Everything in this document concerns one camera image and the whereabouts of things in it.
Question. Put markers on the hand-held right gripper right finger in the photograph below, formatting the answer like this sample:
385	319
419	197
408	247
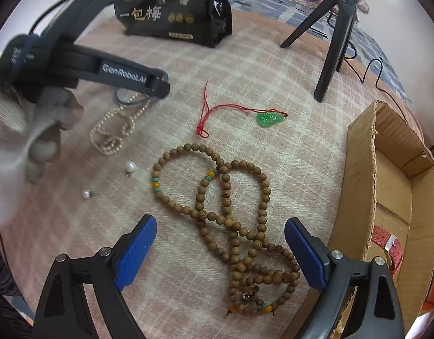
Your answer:
305	250

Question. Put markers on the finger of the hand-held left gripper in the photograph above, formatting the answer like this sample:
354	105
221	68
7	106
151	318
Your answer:
158	84

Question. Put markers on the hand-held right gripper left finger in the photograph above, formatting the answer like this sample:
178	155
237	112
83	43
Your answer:
137	250

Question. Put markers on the person's left hand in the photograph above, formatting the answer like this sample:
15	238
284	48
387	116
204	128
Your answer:
12	137

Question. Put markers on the black printed snack bag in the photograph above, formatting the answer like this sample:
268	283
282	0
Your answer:
160	10

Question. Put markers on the white pearl earring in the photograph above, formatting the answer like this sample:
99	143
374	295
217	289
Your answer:
86	195
131	166

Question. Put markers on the cardboard box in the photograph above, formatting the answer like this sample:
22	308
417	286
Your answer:
358	183

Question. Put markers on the pink plaid blanket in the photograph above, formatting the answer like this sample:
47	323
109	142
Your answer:
291	166

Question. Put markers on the person's dark clothing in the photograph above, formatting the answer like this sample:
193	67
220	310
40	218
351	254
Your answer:
2	289

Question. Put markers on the black tripod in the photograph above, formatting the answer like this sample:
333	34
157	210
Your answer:
331	60

